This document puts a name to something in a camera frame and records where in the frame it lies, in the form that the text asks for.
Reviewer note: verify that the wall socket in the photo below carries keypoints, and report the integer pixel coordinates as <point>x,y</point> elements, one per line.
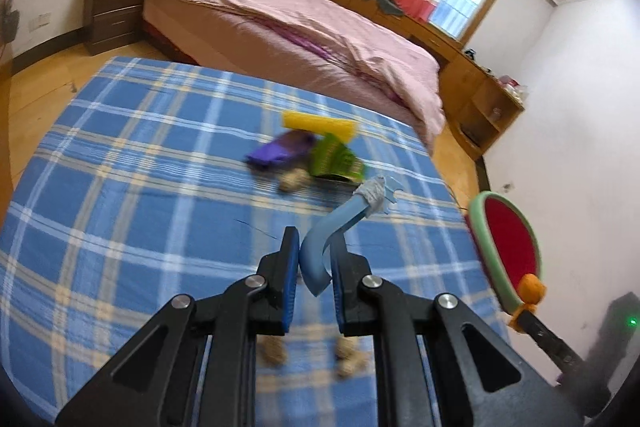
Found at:
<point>40,22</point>

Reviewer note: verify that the yellow corn toy back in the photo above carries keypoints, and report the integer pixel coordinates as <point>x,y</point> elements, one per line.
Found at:
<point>320,124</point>

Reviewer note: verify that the purple eggplant toy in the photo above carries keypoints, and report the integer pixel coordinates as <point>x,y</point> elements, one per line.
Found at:
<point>280,152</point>

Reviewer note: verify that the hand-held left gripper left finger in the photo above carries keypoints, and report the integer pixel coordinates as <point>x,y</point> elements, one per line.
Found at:
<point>290,287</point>

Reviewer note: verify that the blue plaid blanket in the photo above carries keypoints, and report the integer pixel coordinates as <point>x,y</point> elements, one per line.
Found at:
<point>125,207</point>

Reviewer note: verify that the walnut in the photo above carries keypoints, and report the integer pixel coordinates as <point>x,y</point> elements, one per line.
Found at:
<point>274,351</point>
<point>352,359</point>
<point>294,181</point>

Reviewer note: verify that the long wooden cabinet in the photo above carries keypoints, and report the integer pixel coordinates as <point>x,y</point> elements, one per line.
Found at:
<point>465,82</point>

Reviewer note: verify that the green packet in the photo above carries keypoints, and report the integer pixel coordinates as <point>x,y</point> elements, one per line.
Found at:
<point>335,157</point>

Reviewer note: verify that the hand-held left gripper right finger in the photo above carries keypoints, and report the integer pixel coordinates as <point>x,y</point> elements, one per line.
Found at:
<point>340,297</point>

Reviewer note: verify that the watermelon-shaped red bin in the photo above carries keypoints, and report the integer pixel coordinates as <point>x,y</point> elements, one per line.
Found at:
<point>510,242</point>

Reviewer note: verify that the small orange toy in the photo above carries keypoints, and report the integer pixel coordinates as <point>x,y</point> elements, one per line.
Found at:
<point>530,287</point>

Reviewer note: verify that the dark wooden nightstand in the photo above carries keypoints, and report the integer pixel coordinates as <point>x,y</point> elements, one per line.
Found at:
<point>115,14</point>

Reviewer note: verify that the black power adapter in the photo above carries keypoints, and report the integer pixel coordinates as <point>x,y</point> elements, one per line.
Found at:
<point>10,23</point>

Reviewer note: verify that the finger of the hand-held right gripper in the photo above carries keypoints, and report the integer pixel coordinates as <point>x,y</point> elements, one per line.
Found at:
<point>547,339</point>

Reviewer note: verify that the pink quilt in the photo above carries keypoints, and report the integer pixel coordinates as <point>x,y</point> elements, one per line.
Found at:
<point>325,32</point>

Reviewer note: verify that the pink bottles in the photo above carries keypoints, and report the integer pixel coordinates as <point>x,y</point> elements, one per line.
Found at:
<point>512,88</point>

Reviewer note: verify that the blue strip with grey tape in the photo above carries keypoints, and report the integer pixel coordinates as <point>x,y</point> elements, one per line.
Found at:
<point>345,217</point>

